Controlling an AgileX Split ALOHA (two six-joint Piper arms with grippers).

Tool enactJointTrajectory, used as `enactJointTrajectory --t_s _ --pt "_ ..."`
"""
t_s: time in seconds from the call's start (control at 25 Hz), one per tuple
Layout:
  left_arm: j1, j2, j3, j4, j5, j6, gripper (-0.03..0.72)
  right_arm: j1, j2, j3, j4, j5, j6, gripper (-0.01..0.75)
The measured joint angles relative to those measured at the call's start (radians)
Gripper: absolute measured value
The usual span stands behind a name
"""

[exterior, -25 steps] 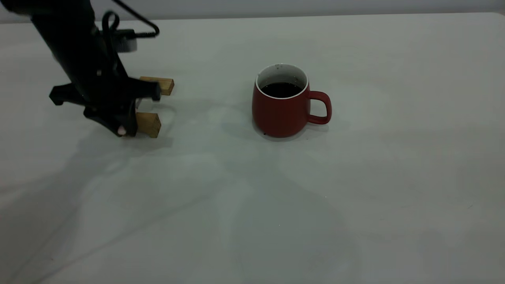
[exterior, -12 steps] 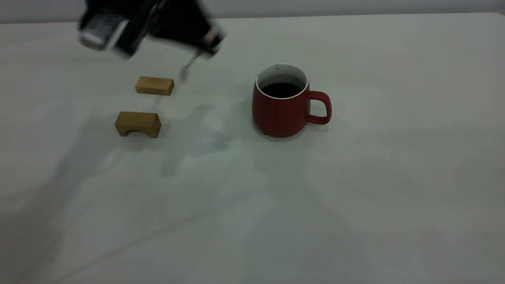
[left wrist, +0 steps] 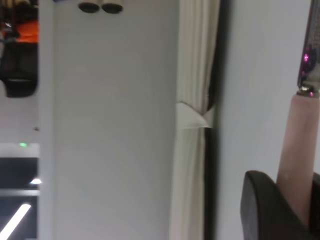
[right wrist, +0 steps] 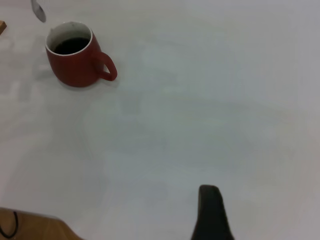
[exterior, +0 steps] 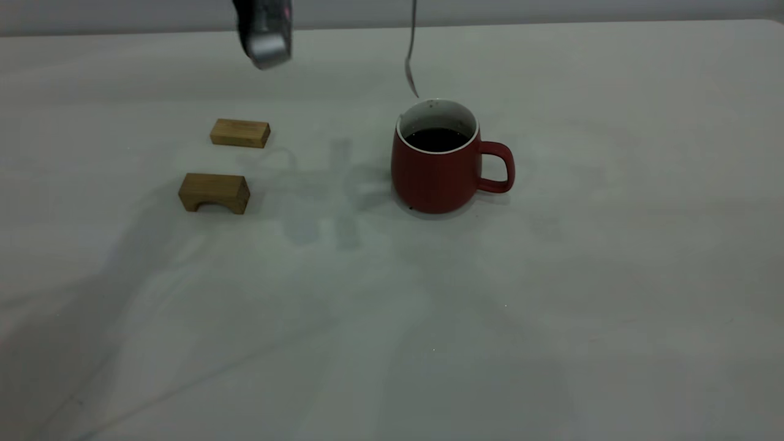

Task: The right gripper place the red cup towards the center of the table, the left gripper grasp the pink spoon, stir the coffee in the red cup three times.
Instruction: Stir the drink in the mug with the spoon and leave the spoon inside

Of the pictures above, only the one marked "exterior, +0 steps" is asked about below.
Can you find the red ceramic mug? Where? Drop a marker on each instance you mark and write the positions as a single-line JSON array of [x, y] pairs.
[[438, 180]]

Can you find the black coffee liquid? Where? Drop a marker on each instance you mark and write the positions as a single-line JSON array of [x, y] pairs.
[[438, 139]]

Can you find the flat rectangular wooden block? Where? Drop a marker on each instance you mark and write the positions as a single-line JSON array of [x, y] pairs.
[[240, 133]]

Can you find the arched wooden block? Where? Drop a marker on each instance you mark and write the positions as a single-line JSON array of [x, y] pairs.
[[214, 187]]

